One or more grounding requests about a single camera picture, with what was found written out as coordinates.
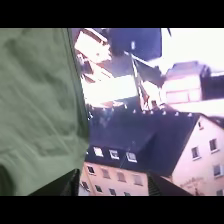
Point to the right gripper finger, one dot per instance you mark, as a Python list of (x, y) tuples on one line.
[(61, 186)]

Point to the grey green garment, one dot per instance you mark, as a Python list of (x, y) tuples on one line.
[(36, 100)]

